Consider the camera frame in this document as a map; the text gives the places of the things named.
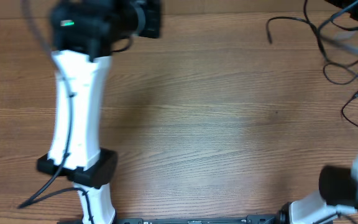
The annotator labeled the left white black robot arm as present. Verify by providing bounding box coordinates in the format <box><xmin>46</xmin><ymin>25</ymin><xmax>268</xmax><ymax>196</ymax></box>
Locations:
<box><xmin>37</xmin><ymin>0</ymin><xmax>162</xmax><ymax>223</ymax></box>

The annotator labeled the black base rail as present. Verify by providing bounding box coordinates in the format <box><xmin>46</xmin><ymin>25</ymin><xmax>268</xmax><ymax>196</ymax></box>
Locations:
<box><xmin>114</xmin><ymin>214</ymin><xmax>289</xmax><ymax>224</ymax></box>

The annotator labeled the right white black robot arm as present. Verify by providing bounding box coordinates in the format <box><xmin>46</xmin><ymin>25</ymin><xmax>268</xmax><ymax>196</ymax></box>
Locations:
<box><xmin>266</xmin><ymin>0</ymin><xmax>358</xmax><ymax>223</ymax></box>

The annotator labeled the black USB cable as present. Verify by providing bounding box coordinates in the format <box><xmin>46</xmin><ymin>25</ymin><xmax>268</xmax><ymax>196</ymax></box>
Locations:
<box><xmin>265</xmin><ymin>0</ymin><xmax>358</xmax><ymax>85</ymax></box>
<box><xmin>323</xmin><ymin>57</ymin><xmax>358</xmax><ymax>86</ymax></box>
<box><xmin>340</xmin><ymin>88</ymin><xmax>358</xmax><ymax>131</ymax></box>

